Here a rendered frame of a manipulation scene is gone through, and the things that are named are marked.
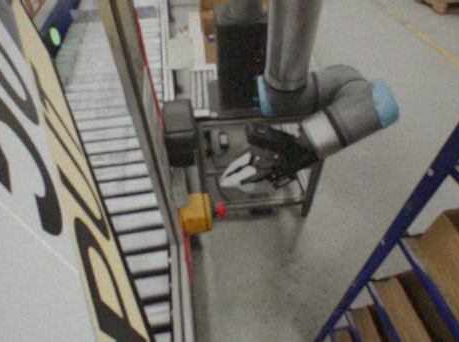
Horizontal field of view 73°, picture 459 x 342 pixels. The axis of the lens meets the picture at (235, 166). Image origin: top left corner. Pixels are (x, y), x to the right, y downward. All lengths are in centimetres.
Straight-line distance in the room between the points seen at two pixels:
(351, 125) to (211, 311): 115
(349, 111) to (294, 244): 118
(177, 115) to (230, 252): 113
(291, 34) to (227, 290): 125
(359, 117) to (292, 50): 17
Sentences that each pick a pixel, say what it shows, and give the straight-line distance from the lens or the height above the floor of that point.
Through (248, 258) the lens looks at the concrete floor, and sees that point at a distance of 164.
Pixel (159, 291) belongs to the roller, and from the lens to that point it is 79.
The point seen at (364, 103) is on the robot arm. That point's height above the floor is 113.
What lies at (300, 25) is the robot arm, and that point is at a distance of 56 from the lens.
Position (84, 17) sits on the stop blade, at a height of 77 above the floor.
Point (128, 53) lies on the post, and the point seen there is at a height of 126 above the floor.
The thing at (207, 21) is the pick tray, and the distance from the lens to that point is 172.
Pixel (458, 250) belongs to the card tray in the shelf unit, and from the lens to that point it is 61.
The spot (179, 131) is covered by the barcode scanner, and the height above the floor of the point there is 108.
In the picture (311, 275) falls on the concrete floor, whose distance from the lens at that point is 164.
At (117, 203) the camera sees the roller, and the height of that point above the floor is 75.
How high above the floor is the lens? 146
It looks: 47 degrees down
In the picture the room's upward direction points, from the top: straight up
